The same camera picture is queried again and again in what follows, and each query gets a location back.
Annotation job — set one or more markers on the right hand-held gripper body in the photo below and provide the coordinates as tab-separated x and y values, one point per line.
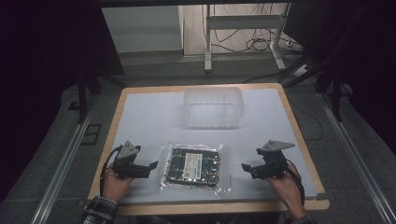
271	161

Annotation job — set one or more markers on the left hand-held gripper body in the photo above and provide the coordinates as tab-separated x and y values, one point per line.
125	161

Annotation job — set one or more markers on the clear packet of dark snacks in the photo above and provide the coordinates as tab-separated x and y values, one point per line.
194	168

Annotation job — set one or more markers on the clear plastic container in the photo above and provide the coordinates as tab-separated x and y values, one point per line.
213	107

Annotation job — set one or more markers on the person's left hand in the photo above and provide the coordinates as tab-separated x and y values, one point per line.
114	186

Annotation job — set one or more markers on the person's right hand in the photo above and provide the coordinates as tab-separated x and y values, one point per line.
288	189

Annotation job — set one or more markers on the white table mat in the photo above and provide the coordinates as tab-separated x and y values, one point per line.
162	124

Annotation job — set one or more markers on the black floor plate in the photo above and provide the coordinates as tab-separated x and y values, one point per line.
91	134

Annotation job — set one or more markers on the black metal stand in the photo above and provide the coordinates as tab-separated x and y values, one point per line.
82	99
334	93

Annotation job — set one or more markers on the white power strip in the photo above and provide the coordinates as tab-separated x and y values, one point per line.
301	70

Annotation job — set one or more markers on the aluminium floor rail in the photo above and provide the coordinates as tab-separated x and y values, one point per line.
62	165
355	155

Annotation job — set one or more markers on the white metal desk frame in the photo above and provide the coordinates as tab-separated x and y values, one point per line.
208	37

